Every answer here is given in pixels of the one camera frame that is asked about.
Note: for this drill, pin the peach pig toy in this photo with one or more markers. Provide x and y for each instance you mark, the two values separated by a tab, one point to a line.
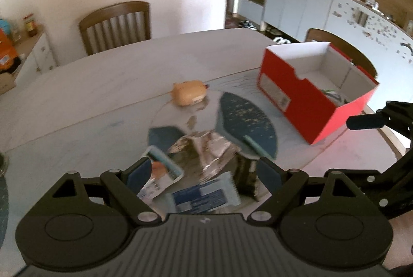
190	92

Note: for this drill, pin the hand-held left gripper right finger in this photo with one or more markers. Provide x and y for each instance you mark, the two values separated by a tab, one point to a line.
269	173

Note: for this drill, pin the brown wooden slatted chair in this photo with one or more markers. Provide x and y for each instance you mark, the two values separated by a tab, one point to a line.
114	27

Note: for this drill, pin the red-lidded jar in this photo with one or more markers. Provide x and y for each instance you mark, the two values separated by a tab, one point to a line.
30	26

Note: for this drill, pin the dark striped packet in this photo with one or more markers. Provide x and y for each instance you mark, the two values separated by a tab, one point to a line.
246	177

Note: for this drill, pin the red cardboard shoe box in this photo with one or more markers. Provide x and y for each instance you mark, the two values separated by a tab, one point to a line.
300	96

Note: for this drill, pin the small grey object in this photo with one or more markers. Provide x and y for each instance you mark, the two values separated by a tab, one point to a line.
334	96

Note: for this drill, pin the white clear snack packet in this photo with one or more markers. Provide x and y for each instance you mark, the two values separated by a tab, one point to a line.
161	172

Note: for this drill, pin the blue tissue packet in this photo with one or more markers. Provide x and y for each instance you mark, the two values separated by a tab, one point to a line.
203	196

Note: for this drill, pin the orange box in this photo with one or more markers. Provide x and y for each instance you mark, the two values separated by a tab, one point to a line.
8	51

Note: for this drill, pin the pale grey cabinet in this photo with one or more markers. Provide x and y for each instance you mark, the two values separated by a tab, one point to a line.
322	12

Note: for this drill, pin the blue placemat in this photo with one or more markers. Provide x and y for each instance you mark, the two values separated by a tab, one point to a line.
2	212

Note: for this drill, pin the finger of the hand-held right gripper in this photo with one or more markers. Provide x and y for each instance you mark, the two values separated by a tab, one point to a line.
397	186
364	122

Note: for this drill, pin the white desktop table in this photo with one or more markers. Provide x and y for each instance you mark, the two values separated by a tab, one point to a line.
113	80

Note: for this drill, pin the silver foil wrapper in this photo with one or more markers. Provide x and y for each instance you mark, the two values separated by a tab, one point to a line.
206	148

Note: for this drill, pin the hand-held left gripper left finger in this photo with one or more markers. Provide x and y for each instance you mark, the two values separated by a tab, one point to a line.
138	175

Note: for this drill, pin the white sideboard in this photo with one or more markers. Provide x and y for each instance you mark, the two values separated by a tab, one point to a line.
29	57

